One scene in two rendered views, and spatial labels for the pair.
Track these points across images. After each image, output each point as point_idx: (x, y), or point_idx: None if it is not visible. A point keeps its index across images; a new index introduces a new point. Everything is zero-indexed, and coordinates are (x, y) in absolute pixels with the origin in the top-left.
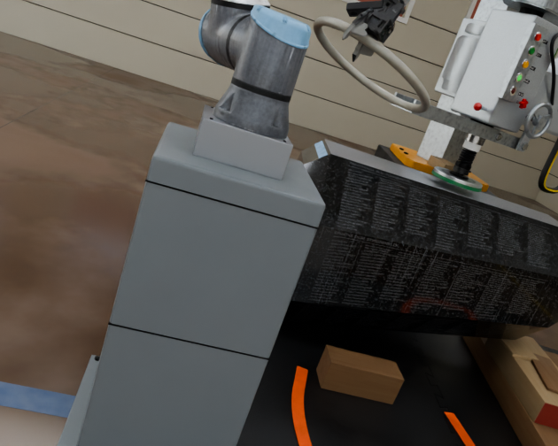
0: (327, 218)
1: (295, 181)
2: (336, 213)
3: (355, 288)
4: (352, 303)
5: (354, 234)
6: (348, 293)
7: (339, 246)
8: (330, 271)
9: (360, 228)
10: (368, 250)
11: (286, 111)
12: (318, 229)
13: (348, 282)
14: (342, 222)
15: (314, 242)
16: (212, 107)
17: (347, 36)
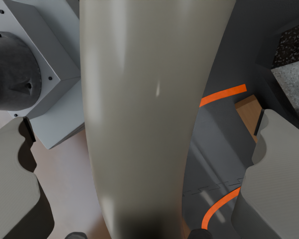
0: (289, 77)
1: (55, 120)
2: None
3: (288, 113)
4: (284, 110)
5: (295, 111)
6: (284, 107)
7: (284, 96)
8: (276, 91)
9: None
10: None
11: None
12: (272, 74)
13: (284, 107)
14: (298, 94)
15: (269, 73)
16: (0, 13)
17: (29, 141)
